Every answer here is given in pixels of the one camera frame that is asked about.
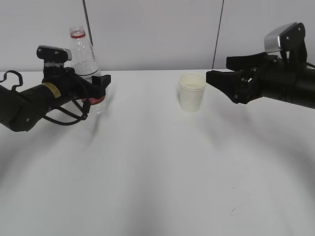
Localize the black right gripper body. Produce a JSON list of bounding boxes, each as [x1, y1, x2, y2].
[[242, 56, 281, 102]]

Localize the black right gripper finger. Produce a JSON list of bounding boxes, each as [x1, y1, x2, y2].
[[226, 53, 267, 71], [206, 70, 249, 103]]

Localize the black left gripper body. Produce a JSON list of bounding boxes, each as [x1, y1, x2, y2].
[[43, 67, 86, 100]]

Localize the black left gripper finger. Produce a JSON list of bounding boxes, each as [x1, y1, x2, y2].
[[81, 75, 111, 99]]

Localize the clear plastic water bottle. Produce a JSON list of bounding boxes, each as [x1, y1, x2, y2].
[[69, 26, 107, 116]]

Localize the white paper cup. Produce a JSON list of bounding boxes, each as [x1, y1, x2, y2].
[[179, 72, 207, 113]]

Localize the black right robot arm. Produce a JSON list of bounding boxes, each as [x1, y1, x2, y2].
[[206, 52, 315, 108]]

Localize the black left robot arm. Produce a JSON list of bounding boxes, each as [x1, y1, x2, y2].
[[0, 67, 111, 132]]

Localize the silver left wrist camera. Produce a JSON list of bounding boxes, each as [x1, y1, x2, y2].
[[36, 45, 72, 76]]

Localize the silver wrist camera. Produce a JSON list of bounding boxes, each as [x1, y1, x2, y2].
[[264, 22, 308, 67], [36, 45, 72, 76]]

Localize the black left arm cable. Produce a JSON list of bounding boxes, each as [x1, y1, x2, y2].
[[0, 70, 91, 125]]

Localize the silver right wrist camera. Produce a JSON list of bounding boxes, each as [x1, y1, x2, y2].
[[264, 22, 308, 67]]

